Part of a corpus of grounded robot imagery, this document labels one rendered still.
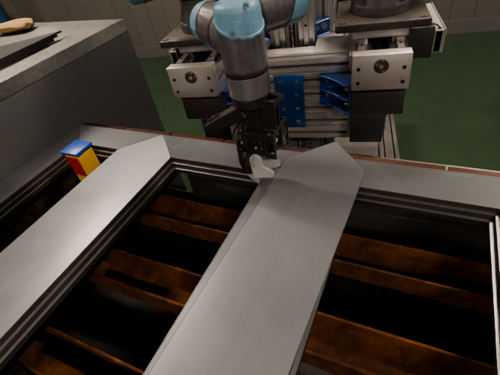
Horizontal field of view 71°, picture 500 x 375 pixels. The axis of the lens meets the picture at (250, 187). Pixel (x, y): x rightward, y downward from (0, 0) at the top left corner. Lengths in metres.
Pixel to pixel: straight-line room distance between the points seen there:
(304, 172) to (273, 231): 0.18
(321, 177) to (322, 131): 0.45
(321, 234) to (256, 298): 0.17
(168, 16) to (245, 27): 3.73
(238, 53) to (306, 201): 0.31
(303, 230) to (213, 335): 0.24
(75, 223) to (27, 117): 0.46
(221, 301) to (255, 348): 0.09
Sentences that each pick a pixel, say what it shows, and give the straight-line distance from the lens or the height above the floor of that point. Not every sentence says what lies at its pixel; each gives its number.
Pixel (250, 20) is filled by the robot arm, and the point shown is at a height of 1.19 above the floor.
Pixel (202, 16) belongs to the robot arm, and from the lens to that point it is 0.67.
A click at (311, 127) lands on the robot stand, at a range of 1.16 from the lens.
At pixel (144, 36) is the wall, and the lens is 4.50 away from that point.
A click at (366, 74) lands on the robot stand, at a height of 0.95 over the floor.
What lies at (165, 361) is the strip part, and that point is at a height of 0.85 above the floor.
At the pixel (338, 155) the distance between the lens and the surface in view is 0.81.
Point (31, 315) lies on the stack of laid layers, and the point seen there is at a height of 0.84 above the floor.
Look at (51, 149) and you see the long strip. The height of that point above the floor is 0.85.
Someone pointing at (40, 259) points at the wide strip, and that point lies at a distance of 0.81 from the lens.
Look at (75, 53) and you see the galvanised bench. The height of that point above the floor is 1.02.
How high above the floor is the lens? 1.34
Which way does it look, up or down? 40 degrees down
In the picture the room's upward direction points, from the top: 12 degrees counter-clockwise
